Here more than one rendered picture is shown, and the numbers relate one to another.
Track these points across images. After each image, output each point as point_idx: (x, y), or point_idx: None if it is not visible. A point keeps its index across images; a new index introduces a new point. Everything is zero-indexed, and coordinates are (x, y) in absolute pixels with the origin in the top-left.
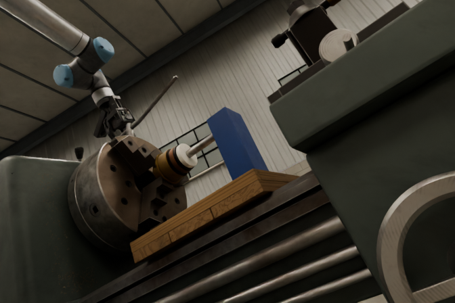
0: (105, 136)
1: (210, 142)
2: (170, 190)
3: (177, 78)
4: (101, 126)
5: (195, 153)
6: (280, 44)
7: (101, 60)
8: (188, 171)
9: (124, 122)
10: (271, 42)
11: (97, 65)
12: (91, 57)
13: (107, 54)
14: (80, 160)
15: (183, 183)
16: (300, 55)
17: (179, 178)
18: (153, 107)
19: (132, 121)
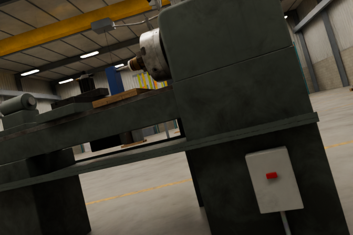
0: None
1: (121, 71)
2: (145, 71)
3: (113, 27)
4: None
5: (128, 68)
6: (92, 76)
7: None
8: (134, 70)
9: (148, 1)
10: (94, 74)
11: None
12: None
13: None
14: None
15: (141, 57)
16: (94, 85)
17: (139, 69)
18: (130, 25)
19: None
